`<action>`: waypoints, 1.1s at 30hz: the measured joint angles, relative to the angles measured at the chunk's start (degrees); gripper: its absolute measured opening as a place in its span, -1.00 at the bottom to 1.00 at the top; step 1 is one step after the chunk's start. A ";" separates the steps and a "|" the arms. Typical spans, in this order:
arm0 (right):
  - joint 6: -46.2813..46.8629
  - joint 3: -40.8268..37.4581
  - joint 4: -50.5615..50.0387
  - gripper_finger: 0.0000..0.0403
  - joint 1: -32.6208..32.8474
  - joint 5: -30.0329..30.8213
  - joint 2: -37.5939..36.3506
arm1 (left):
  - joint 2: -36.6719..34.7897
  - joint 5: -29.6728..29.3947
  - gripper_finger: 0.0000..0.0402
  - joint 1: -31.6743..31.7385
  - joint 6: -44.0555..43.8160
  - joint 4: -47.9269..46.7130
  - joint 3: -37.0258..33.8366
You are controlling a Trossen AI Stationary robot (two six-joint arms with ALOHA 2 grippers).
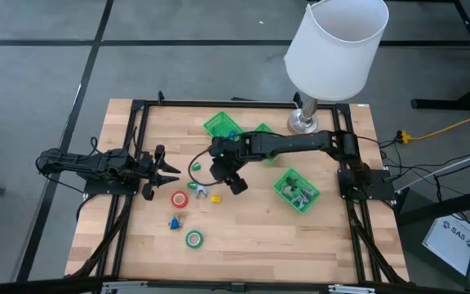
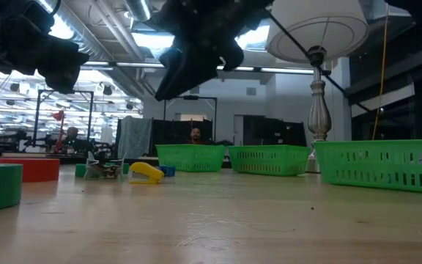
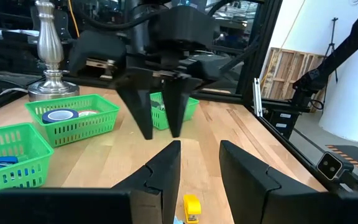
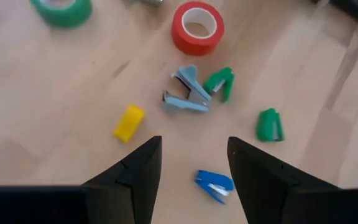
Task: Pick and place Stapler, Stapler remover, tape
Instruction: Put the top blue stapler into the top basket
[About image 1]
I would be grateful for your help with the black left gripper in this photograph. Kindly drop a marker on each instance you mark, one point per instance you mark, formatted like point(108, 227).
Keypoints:
point(150, 167)

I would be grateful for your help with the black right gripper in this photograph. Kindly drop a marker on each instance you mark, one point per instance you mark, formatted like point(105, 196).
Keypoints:
point(224, 167)

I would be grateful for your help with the red tape roll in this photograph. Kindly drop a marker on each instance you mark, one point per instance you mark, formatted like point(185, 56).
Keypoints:
point(173, 199)

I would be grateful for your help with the green mini stapler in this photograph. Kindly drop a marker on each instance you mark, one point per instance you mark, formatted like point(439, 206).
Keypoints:
point(191, 185)
point(196, 166)

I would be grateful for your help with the yellow mini stapler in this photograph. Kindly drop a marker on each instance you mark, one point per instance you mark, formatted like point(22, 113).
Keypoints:
point(216, 199)

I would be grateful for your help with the grey staple remover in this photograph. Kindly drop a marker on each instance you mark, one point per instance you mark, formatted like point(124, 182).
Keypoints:
point(201, 192)

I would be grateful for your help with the blue mini stapler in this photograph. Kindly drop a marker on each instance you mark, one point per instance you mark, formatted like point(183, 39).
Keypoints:
point(232, 133)

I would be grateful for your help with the black staple remover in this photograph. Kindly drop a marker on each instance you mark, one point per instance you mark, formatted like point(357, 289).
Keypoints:
point(291, 181)

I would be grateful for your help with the light blue staple remover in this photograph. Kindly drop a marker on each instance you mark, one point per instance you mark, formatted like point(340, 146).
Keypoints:
point(289, 191)

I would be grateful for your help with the green tape roll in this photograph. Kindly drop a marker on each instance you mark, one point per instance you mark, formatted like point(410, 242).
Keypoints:
point(187, 239)

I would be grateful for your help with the beige staple remover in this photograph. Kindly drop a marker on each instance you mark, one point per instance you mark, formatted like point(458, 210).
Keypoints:
point(301, 201)

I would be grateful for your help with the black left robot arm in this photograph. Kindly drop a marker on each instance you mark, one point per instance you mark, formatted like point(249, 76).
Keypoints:
point(76, 163)

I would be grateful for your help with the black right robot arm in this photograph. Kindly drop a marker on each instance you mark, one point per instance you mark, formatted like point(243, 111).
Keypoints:
point(292, 143)

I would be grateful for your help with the green plastic basket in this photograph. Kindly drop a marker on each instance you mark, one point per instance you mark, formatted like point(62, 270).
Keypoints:
point(264, 127)
point(302, 182)
point(218, 122)

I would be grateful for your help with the white shade silver table lamp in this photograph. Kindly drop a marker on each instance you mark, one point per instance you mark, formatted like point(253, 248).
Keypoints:
point(333, 53)

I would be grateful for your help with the black desk bar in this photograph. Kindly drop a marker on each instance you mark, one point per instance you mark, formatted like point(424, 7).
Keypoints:
point(431, 212)

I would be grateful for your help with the white cardboard box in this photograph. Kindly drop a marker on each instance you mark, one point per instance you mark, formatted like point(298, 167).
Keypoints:
point(447, 245)

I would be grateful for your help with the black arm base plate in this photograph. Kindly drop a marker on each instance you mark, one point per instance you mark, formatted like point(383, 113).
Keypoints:
point(108, 188)
point(378, 192)

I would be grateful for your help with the black aluminium table frame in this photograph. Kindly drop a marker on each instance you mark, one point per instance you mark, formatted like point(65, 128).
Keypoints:
point(138, 104)

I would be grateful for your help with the silver metal bracket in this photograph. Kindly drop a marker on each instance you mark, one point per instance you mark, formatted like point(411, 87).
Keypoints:
point(351, 290)
point(125, 286)

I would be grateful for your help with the black desk frame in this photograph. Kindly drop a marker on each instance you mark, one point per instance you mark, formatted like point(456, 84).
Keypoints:
point(443, 104)

